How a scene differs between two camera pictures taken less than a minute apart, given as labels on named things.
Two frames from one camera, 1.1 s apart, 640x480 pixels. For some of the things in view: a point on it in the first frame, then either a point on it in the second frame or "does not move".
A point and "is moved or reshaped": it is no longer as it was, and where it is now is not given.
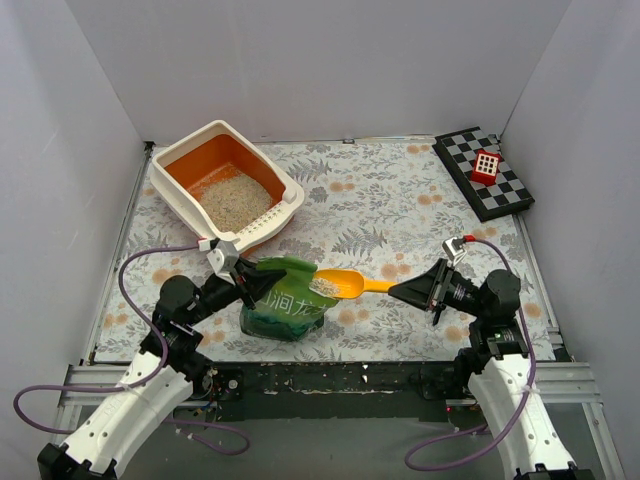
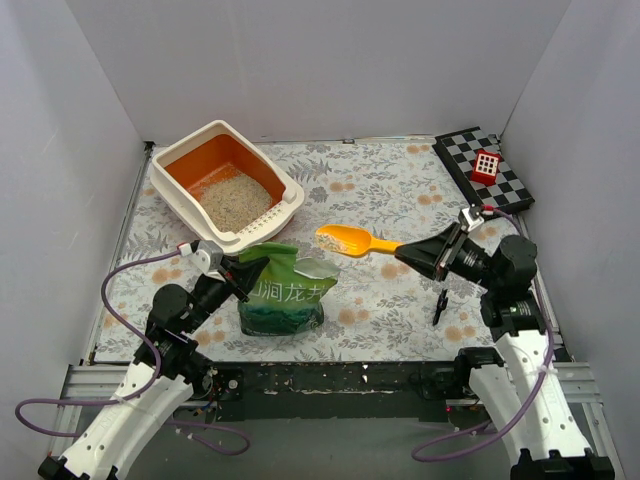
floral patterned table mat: x=384 y=209 does not move
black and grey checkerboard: x=458 y=151 does not move
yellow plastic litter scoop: x=346 y=283 to x=352 y=241
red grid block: x=485 y=167 does not move
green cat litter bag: x=287 y=308 is moved or reshaped
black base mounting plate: x=333 y=391 does not move
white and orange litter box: x=219 y=185 does not move
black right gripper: x=441 y=290 to x=445 y=255
